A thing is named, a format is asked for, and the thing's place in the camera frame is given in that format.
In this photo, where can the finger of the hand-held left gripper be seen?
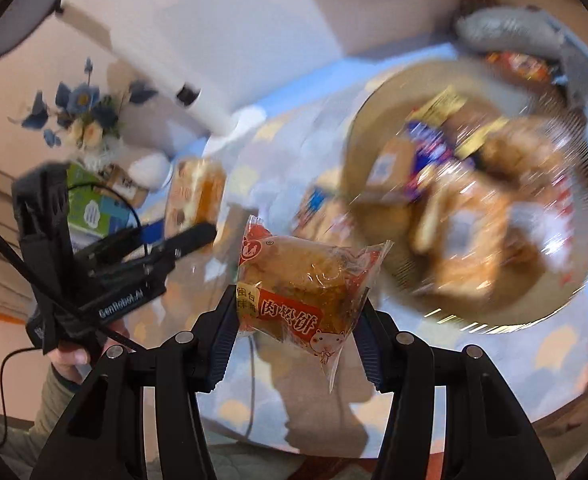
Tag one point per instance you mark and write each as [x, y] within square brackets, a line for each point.
[123, 242]
[183, 245]

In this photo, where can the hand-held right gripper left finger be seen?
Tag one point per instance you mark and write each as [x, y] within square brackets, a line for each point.
[223, 340]

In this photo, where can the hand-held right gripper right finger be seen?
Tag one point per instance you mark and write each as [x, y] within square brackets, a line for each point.
[371, 345]

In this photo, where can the meat floss cake packet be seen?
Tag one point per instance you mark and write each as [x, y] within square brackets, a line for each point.
[299, 285]

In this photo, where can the orange striped cracker packet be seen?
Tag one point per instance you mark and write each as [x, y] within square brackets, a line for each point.
[474, 240]

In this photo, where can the ribbed amber glass bowl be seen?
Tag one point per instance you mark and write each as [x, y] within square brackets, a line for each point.
[539, 290]

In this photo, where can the blue red chips packet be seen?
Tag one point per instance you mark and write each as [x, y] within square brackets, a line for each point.
[426, 147]

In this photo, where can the yellow twisted snack packet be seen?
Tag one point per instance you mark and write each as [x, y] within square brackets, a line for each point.
[519, 152]

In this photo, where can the person's left forearm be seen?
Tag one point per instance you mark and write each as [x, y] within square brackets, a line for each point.
[43, 420]

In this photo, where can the person's left hand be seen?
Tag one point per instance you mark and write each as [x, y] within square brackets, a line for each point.
[71, 360]

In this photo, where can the green book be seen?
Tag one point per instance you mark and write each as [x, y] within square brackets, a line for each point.
[98, 210]

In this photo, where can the orange bread packet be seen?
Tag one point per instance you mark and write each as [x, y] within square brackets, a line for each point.
[196, 195]

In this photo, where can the white ribbed vase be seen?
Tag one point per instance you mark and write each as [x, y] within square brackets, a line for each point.
[148, 170]

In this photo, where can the blue white artificial flowers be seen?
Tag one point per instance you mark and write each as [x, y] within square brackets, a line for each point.
[81, 97]

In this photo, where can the blue white snack packet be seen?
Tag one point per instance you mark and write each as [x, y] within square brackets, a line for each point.
[319, 205]

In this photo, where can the white pole lamp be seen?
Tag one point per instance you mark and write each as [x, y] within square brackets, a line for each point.
[138, 55]

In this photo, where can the red orange snack packet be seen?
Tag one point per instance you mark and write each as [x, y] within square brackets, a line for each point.
[524, 65]

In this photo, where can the grey plush toy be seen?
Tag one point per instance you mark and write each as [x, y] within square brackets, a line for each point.
[509, 30]

